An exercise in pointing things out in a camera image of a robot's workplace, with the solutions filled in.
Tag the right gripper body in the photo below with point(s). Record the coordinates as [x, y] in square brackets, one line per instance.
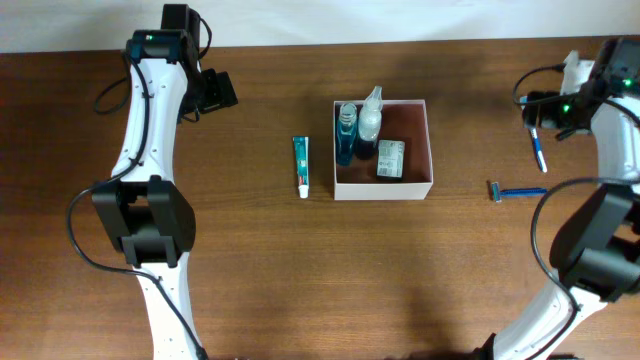
[531, 115]

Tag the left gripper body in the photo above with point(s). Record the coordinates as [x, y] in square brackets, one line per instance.
[220, 91]

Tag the green toothpaste tube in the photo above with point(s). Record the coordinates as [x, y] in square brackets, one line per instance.
[301, 149]

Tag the blue white toothbrush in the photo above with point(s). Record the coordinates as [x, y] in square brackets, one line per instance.
[537, 150]

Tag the teal mouthwash bottle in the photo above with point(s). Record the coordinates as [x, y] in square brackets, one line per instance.
[346, 131]

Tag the clear spray bottle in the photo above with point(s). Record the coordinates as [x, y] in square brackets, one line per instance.
[369, 124]

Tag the blue disposable razor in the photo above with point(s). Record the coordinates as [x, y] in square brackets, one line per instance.
[498, 194]

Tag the green soap box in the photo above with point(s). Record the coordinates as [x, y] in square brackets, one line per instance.
[390, 160]

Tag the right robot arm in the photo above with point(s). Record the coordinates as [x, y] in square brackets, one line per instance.
[589, 266]

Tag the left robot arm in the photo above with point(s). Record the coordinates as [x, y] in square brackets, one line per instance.
[145, 216]

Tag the white square cardboard box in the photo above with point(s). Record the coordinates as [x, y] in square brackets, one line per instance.
[402, 120]

